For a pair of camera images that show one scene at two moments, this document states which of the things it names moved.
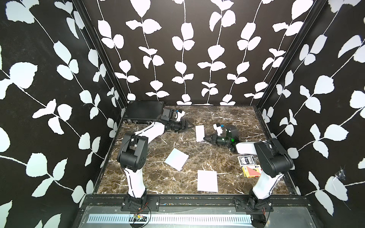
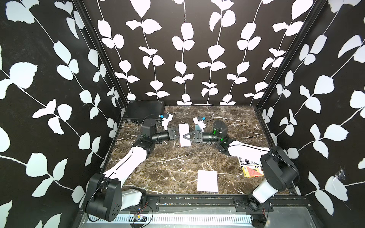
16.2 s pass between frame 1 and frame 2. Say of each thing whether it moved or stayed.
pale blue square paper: moved
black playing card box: stayed
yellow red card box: stayed
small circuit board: stayed
